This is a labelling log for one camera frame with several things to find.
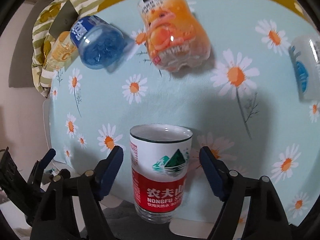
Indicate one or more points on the grey bed headboard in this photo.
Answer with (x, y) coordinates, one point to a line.
(20, 75)

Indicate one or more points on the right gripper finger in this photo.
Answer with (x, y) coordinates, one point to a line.
(55, 217)
(266, 218)

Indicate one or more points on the white blue label bottle cup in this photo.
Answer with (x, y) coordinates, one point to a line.
(304, 53)

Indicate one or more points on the red label bottle cup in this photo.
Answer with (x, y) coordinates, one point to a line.
(159, 160)

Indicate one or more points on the yellow label bottle cup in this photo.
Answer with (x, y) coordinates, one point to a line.
(59, 53)

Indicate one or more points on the daisy print light-blue tablecloth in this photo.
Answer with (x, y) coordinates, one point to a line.
(243, 104)

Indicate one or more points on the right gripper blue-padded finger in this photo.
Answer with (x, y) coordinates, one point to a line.
(37, 172)

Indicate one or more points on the dark open laptop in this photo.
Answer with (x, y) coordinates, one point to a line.
(64, 20)

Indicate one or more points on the orange label bottle cup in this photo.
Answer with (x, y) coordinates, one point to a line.
(174, 38)

